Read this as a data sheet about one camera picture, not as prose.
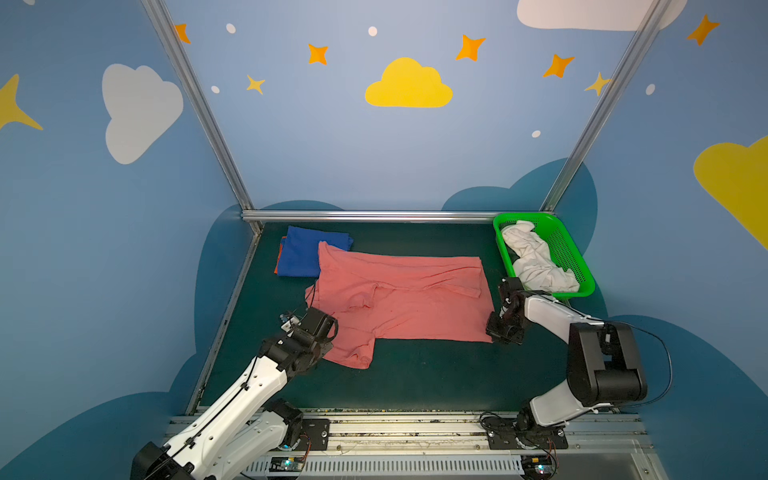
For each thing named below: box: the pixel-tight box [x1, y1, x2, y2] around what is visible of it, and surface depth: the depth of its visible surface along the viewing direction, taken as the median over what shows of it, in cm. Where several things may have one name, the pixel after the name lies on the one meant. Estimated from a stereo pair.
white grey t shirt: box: [501, 220, 580, 293], surface depth 107 cm
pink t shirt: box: [305, 242, 495, 369], surface depth 102 cm
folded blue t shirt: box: [278, 226, 353, 278], surface depth 112 cm
